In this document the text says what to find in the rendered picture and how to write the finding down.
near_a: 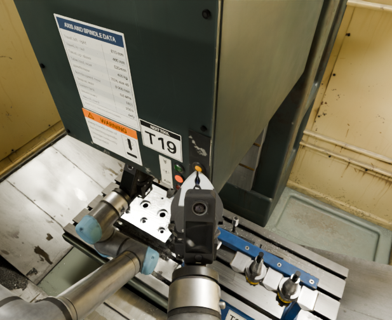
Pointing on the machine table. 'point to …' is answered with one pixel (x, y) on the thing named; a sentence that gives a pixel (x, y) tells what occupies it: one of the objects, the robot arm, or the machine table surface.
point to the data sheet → (100, 69)
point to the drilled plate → (150, 229)
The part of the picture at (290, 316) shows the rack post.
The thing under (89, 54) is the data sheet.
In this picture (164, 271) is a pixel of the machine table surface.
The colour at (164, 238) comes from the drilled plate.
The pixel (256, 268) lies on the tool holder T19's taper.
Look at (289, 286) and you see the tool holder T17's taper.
